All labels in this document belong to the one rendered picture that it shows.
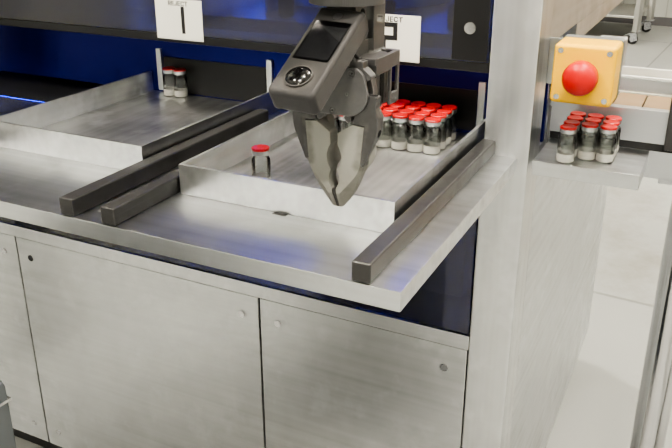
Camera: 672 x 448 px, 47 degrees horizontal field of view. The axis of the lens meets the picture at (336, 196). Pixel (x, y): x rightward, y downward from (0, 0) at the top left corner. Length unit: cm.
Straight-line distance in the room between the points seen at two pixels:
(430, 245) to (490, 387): 46
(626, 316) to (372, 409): 138
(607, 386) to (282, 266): 157
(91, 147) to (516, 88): 53
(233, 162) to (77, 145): 20
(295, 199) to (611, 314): 182
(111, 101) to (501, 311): 68
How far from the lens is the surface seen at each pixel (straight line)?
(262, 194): 83
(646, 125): 110
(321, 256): 73
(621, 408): 213
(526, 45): 99
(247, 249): 75
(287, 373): 133
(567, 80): 95
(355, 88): 72
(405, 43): 103
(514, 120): 101
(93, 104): 127
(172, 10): 121
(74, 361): 166
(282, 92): 66
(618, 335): 243
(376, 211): 77
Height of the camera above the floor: 120
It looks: 21 degrees down
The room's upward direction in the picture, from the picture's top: straight up
